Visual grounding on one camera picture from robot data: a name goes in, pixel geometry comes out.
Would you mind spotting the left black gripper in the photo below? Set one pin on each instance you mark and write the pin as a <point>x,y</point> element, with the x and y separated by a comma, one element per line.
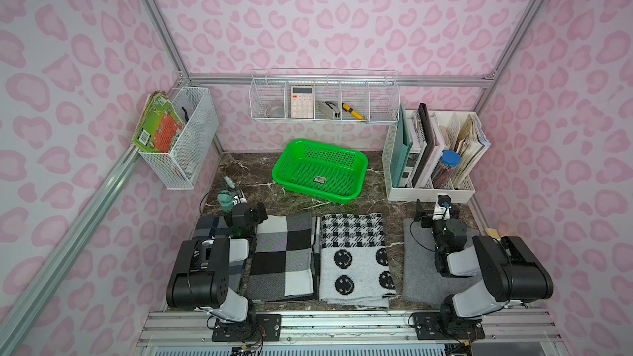
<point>235,208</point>

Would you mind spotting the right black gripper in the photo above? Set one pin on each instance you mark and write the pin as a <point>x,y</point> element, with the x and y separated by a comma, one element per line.
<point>443,203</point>

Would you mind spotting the black white checkered scarf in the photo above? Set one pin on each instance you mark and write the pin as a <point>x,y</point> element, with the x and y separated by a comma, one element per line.
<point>282,267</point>

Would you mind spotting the smiley houndstooth knit scarf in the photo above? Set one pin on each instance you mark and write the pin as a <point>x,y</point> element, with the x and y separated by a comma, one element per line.
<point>354,263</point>

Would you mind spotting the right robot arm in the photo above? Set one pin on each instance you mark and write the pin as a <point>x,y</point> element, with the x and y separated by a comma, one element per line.
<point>510,274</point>

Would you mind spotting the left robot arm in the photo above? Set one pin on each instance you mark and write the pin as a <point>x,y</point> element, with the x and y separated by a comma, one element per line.
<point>207,264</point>

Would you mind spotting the dark grey plaid scarf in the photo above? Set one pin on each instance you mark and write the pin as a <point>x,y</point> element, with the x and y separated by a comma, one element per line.
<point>210,227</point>

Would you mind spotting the plain grey folded scarf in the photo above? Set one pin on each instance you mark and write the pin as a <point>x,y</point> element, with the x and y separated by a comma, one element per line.
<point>422,283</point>

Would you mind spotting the green plastic basket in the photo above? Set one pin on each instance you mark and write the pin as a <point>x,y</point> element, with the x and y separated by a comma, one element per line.
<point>303,159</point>

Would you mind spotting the yellow sticky note pad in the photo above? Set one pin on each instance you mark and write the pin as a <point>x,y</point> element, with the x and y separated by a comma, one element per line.
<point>493,233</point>

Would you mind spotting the blue lid pencil jar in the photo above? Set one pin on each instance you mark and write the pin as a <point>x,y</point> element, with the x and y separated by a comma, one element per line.
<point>445,168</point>

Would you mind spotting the white desk file organizer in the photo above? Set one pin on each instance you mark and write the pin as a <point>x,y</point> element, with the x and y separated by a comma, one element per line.
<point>451,122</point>

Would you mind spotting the black book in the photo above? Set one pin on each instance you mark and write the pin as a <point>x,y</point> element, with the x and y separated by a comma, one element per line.
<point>428,134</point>

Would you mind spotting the stack of magazines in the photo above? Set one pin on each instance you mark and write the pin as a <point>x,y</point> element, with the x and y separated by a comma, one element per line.
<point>471,145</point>

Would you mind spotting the teal file folder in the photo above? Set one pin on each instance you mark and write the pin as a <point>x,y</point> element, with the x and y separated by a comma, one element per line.
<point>401,148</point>

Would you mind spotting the metal bowl on shelf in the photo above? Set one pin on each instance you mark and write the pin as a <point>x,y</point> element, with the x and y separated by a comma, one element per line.
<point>276,111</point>

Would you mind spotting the pink calculator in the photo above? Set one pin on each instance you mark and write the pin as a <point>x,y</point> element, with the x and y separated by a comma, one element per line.
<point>302,103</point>

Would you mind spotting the grey stapler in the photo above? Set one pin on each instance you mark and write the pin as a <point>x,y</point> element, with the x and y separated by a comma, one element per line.
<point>327,110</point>

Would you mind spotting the yellow black utility knife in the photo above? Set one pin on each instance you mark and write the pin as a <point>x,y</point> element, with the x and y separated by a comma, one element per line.
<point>352,111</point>

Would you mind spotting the white mesh wall basket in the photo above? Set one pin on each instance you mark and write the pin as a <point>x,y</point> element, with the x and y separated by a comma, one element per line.
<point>179,170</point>

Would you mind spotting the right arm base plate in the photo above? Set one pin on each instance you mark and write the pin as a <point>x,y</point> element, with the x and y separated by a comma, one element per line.
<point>434,326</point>

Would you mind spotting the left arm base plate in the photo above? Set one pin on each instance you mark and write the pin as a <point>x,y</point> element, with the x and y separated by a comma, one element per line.
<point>265,327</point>

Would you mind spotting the white wire wall shelf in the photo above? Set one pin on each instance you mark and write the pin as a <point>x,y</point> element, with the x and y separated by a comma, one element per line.
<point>340,96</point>

